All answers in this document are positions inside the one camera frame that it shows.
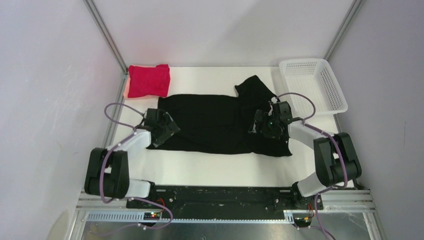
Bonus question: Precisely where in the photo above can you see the aluminium frame post right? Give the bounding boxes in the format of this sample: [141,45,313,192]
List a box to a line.
[323,0,366,62]

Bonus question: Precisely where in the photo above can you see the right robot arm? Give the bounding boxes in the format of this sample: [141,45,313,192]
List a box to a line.
[249,101,362,209]

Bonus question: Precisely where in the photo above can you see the aluminium frame post left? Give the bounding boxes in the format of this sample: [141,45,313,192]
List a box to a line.
[83,0,128,74]

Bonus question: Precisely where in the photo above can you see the aluminium front rail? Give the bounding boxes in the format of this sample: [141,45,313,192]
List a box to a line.
[67,185,385,240]

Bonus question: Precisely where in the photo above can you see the white plastic basket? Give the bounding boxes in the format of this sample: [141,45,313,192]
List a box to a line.
[279,58,348,116]

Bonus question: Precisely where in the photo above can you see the aluminium frame post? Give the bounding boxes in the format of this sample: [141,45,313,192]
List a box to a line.
[83,0,128,74]
[323,0,366,62]

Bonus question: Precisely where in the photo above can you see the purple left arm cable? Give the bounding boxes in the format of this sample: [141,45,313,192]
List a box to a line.
[99,102,175,231]

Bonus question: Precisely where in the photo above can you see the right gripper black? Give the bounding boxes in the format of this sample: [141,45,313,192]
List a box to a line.
[249,109,281,140]

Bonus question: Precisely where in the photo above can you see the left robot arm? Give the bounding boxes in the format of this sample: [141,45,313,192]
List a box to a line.
[84,108,181,208]

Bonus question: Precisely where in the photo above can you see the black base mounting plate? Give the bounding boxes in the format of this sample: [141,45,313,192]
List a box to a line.
[147,185,324,221]

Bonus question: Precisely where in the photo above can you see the folded peach t shirt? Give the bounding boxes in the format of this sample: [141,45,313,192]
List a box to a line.
[122,77,158,100]

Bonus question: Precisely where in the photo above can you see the folded red t shirt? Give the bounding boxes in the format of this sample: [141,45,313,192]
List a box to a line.
[128,64,171,98]

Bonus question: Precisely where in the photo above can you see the black t shirt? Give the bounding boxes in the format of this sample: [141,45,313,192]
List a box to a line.
[156,75,292,157]

